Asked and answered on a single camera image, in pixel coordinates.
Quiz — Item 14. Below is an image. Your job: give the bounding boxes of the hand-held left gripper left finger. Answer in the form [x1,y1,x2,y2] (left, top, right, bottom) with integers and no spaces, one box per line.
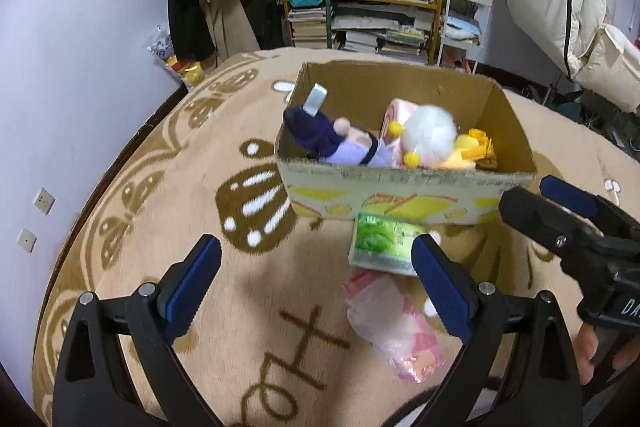
[52,233,223,427]

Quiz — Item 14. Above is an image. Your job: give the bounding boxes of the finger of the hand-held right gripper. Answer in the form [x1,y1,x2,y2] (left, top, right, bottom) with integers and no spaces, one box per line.
[539,175,640,238]
[498,187,608,268]

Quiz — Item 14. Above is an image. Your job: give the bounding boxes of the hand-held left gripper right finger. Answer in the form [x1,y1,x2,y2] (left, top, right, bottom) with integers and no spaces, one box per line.
[410,233,583,427]

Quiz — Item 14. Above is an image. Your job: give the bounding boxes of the green tissue pack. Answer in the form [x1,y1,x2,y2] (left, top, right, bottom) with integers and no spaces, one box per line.
[348,212,431,277]

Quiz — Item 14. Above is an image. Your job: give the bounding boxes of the yellow plush toy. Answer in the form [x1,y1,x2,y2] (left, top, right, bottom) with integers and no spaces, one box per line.
[440,129,498,170]

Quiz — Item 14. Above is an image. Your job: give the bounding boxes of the white fluffy plush toy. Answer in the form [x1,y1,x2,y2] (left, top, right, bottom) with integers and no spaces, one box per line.
[389,104,458,168]

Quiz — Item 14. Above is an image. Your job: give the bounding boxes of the cardboard box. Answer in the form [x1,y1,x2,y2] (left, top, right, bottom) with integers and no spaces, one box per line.
[274,61,538,228]

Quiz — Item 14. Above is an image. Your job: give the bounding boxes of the pink swirl plush toy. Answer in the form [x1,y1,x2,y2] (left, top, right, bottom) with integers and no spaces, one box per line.
[380,98,418,158]

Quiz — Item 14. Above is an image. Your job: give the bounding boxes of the purple plush doll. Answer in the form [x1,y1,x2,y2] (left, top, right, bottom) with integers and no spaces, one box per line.
[282,83,396,168]

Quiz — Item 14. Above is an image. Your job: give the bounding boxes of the person's right hand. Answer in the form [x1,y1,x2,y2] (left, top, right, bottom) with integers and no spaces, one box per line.
[572,324,640,385]

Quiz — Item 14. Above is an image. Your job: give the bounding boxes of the pink plastic packet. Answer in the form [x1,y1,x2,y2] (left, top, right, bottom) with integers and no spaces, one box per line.
[342,269,447,383]

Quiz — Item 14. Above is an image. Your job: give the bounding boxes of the white utility cart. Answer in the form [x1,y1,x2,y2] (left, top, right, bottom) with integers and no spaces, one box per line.
[437,0,496,70]

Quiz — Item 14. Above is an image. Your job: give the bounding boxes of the plastic bag of yellow toys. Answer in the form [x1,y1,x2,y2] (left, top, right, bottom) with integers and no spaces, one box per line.
[147,27,207,90]

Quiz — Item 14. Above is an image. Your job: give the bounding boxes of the wide stack of books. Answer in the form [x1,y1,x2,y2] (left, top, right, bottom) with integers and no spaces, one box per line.
[332,4,436,60]

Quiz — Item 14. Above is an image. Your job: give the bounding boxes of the black trousers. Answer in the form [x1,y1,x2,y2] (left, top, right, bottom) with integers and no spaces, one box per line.
[166,0,216,60]

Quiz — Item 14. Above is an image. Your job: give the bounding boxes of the beige trousers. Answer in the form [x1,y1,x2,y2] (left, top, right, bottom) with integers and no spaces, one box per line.
[199,0,263,60]

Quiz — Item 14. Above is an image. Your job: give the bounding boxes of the narrow stack of books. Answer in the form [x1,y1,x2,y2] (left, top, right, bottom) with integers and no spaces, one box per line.
[287,7,328,48]

